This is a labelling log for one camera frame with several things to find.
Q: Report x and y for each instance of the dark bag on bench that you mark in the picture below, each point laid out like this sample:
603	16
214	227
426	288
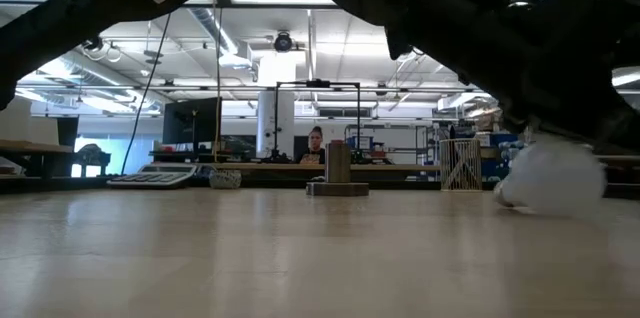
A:
92	154

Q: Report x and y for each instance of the black ceiling device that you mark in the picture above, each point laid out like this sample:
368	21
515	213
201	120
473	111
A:
92	44

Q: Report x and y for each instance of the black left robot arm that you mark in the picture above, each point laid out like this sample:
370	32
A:
75	3

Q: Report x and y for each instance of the white lightbulb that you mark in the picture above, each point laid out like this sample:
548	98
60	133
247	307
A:
555	178

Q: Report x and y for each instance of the metal lamp socket base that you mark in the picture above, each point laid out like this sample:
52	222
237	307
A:
338	163

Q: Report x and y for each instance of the black round camera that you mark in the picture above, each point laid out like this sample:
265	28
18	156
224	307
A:
283	42

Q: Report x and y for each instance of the wooden workbench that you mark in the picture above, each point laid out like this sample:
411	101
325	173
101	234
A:
30	147

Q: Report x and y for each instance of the white cardboard boxes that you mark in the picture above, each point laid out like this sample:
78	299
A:
25	123

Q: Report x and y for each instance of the black aluminium table frame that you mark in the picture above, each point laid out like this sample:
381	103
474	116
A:
75	184

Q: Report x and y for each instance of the grey desk calculator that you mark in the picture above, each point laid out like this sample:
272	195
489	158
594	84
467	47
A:
150	178

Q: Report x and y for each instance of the black computer monitor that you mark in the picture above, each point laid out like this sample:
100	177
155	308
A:
190	120

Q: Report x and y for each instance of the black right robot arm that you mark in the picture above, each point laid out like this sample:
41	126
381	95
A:
617	18

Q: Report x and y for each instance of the person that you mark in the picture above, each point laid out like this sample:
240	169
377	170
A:
314	145

